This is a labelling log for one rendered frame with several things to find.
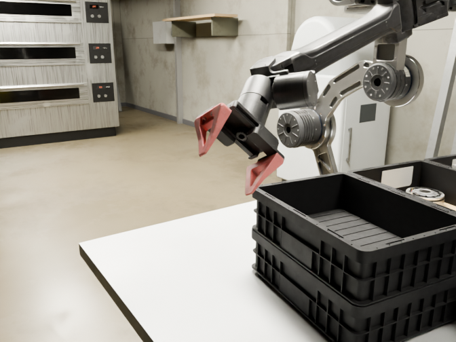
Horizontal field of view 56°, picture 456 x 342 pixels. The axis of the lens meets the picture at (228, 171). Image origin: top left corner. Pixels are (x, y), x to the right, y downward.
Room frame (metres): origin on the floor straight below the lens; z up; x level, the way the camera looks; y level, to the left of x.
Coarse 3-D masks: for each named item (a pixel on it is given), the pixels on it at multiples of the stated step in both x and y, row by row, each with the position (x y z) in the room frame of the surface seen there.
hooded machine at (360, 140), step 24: (312, 24) 3.67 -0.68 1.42; (336, 24) 3.58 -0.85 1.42; (336, 72) 3.45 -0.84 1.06; (360, 96) 3.45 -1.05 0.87; (336, 120) 3.37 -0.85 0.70; (360, 120) 3.46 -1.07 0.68; (384, 120) 3.65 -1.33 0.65; (336, 144) 3.36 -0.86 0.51; (360, 144) 3.48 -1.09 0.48; (384, 144) 3.67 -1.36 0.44; (288, 168) 3.78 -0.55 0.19; (312, 168) 3.55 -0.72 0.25; (360, 168) 3.50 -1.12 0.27
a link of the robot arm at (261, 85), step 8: (248, 80) 0.75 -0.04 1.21; (256, 80) 0.74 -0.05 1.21; (264, 80) 0.74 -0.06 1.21; (272, 80) 0.75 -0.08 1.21; (248, 88) 0.72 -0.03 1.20; (256, 88) 0.72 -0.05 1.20; (264, 88) 0.72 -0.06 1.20; (272, 88) 0.72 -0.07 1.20; (264, 96) 0.71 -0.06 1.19; (272, 96) 0.71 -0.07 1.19
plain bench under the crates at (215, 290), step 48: (96, 240) 1.20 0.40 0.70; (144, 240) 1.20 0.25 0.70; (192, 240) 1.20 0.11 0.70; (240, 240) 1.20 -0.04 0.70; (144, 288) 0.93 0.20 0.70; (192, 288) 0.93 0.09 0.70; (240, 288) 0.93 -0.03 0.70; (144, 336) 0.77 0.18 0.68; (192, 336) 0.75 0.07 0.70; (240, 336) 0.75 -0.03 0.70; (288, 336) 0.75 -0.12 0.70; (432, 336) 0.75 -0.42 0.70
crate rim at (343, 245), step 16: (320, 176) 1.10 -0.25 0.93; (352, 176) 1.10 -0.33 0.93; (256, 192) 0.99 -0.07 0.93; (272, 208) 0.92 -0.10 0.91; (288, 208) 0.87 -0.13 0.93; (432, 208) 0.87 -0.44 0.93; (304, 224) 0.81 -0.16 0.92; (320, 224) 0.78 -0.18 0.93; (336, 240) 0.72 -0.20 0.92; (400, 240) 0.71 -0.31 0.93; (416, 240) 0.72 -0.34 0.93; (432, 240) 0.74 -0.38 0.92; (448, 240) 0.76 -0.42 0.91; (352, 256) 0.68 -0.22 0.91; (368, 256) 0.67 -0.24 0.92; (384, 256) 0.68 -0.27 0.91
